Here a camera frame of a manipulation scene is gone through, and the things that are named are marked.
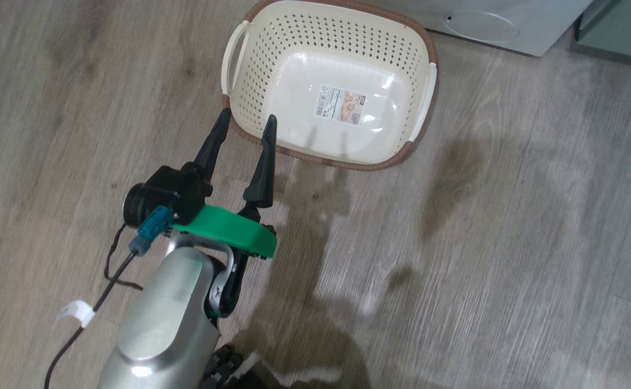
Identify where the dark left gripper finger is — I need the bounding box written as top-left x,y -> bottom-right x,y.
244,115 -> 278,210
194,108 -> 232,182

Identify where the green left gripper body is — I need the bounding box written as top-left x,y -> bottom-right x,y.
172,204 -> 278,260

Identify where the product sticker inside basket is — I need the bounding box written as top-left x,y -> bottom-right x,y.
314,86 -> 368,126

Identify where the cream perforated laundry basket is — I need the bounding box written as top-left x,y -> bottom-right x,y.
221,0 -> 439,172

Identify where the white washing machine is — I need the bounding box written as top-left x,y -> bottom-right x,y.
364,0 -> 594,58

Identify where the round filter cover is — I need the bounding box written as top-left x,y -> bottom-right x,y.
444,10 -> 520,44

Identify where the wide pale green cabinet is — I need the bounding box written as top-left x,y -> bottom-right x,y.
575,0 -> 631,65

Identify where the left black cable blue connector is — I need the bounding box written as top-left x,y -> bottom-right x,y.
44,205 -> 174,389

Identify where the white cable tag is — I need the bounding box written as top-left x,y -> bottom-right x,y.
56,300 -> 96,329

